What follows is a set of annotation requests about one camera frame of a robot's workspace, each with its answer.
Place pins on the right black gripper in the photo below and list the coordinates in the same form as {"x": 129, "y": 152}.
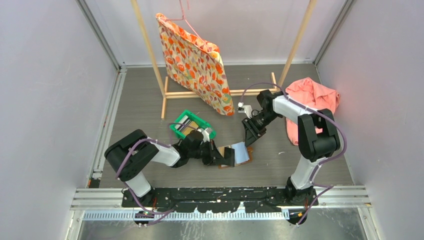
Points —
{"x": 252, "y": 131}

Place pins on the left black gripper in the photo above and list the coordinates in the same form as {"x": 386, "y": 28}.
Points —
{"x": 210, "y": 157}

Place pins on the pink wire hanger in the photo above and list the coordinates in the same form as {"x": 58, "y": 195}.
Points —
{"x": 188, "y": 17}

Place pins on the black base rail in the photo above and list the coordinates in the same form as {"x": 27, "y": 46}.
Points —
{"x": 268, "y": 199}

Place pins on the aluminium frame rail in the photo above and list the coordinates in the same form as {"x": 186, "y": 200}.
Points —
{"x": 102, "y": 204}

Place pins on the brown leather card holder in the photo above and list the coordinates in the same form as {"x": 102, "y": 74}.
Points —
{"x": 243, "y": 154}

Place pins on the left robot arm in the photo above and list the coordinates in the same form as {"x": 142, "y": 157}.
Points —
{"x": 130, "y": 155}

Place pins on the pink crumpled cloth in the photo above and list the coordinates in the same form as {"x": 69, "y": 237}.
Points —
{"x": 313, "y": 94}

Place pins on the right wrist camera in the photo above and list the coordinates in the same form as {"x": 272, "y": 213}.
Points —
{"x": 245, "y": 109}

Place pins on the floral fabric bag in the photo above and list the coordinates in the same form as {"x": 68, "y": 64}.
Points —
{"x": 195, "y": 65}

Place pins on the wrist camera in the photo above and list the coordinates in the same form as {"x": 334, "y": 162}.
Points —
{"x": 206, "y": 133}
{"x": 245, "y": 109}

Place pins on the wooden clothes rack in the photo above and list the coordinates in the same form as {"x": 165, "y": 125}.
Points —
{"x": 169, "y": 89}

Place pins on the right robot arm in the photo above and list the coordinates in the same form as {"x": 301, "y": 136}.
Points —
{"x": 317, "y": 135}

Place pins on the stack of credit cards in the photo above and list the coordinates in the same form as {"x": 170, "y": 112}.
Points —
{"x": 187, "y": 126}

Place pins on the green plastic card bin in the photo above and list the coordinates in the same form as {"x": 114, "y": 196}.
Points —
{"x": 202, "y": 124}

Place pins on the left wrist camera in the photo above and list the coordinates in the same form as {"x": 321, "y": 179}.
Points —
{"x": 206, "y": 133}

